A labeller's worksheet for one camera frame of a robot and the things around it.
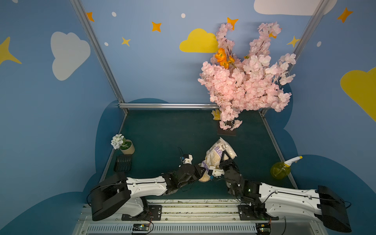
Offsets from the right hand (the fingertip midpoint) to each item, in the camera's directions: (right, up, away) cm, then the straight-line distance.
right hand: (232, 150), depth 74 cm
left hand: (-12, -11, +4) cm, 16 cm away
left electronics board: (-47, -38, -2) cm, 60 cm away
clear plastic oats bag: (-10, -4, +1) cm, 10 cm away
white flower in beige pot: (-65, +3, +12) cm, 66 cm away
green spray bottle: (+30, -13, +8) cm, 33 cm away
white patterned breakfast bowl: (-13, -17, +7) cm, 23 cm away
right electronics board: (+15, -39, -2) cm, 42 cm away
